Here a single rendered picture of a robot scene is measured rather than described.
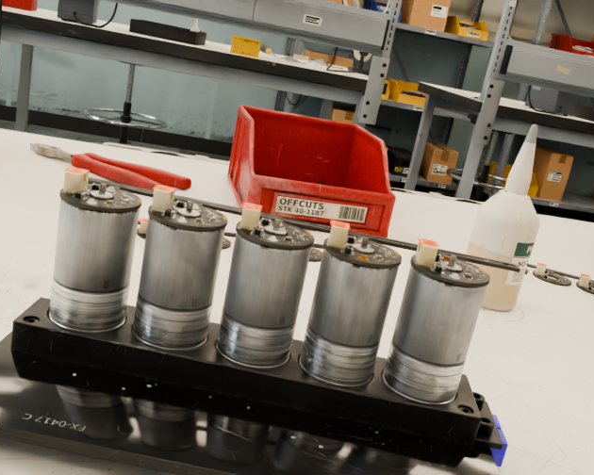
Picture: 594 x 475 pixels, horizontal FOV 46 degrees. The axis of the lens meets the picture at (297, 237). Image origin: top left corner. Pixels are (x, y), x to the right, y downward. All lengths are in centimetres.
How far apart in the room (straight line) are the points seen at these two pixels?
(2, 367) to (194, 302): 6
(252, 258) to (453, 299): 6
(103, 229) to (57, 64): 441
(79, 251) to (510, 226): 23
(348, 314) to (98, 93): 442
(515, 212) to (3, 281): 25
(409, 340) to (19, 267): 19
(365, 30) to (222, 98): 221
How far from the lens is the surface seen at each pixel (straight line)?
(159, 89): 458
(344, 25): 248
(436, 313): 22
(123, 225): 22
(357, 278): 21
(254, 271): 21
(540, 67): 273
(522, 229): 38
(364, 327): 22
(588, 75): 283
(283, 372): 22
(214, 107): 459
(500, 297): 39
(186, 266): 22
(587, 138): 295
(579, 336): 40
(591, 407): 32
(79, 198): 22
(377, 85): 255
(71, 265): 23
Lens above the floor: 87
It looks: 16 degrees down
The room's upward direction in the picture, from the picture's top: 11 degrees clockwise
